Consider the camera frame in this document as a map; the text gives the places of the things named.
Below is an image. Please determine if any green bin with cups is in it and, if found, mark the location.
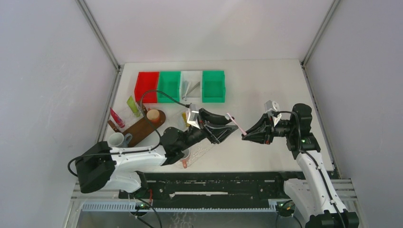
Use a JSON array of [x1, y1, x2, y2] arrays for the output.
[[157, 71, 181, 102]]

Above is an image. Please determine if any brown wooden oval tray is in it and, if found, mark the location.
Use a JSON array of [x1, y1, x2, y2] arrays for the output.
[[123, 110, 166, 147]]

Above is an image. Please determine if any circuit board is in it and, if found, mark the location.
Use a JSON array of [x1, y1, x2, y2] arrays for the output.
[[277, 200, 296, 217], [134, 203, 151, 211]]

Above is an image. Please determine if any left camera cable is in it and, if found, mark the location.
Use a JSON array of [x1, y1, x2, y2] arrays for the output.
[[67, 90, 191, 179]]

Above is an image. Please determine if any white translucent bin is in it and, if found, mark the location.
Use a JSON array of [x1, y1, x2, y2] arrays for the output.
[[179, 71, 202, 103]]

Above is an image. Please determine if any left circuit board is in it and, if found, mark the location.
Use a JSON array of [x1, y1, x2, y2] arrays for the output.
[[134, 203, 151, 211]]

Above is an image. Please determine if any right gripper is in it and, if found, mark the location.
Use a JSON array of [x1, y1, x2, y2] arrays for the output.
[[241, 112, 296, 144]]

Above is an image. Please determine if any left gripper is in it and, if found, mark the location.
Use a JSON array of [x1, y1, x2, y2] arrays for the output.
[[178, 108, 237, 152]]

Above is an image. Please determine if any clear holder with wooden ends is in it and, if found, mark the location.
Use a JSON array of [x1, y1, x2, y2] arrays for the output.
[[108, 103, 143, 132]]

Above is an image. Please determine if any right camera cable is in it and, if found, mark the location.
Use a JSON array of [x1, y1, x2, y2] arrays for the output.
[[274, 110, 347, 228]]

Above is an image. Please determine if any clear textured oval tray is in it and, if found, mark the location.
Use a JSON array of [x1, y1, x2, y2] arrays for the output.
[[177, 139, 215, 169]]

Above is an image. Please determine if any pink toothbrush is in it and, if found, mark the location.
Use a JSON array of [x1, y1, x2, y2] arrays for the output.
[[226, 113, 247, 136]]

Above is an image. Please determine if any green yellow toothpaste tube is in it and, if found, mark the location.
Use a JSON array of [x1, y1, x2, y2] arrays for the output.
[[126, 96, 140, 117]]

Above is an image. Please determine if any camera cable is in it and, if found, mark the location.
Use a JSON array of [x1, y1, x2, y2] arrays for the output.
[[67, 90, 191, 179], [274, 110, 347, 228]]

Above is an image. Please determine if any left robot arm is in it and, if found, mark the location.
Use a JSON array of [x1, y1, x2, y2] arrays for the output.
[[71, 106, 238, 198]]

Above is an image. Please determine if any right circuit board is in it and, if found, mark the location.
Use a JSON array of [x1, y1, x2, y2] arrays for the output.
[[277, 200, 296, 217]]

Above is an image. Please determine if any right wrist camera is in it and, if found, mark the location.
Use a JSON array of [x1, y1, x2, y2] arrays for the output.
[[264, 100, 282, 126]]

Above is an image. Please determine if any red plastic bin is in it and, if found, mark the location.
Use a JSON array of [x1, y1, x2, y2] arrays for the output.
[[134, 72, 160, 103]]

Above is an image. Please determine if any black front rail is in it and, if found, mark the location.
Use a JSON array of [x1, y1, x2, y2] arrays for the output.
[[118, 171, 305, 209]]

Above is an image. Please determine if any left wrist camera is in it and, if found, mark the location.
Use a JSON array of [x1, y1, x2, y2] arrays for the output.
[[186, 104, 200, 129]]

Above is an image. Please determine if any red toothpaste tube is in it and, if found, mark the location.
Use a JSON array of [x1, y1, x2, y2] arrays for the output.
[[110, 107, 125, 128]]

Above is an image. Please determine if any green bin with toothpaste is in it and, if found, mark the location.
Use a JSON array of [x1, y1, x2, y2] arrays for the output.
[[201, 70, 226, 103]]

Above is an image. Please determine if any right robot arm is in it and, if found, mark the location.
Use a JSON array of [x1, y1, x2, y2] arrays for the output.
[[242, 101, 359, 228]]

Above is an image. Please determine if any white blue mug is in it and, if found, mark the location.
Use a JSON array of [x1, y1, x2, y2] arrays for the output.
[[107, 133, 133, 148]]

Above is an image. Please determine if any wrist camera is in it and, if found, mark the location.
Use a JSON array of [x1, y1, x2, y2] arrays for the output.
[[186, 104, 200, 129], [264, 100, 282, 126]]

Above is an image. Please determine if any beige cup orange handle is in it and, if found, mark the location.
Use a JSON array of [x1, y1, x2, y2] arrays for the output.
[[146, 109, 161, 123]]

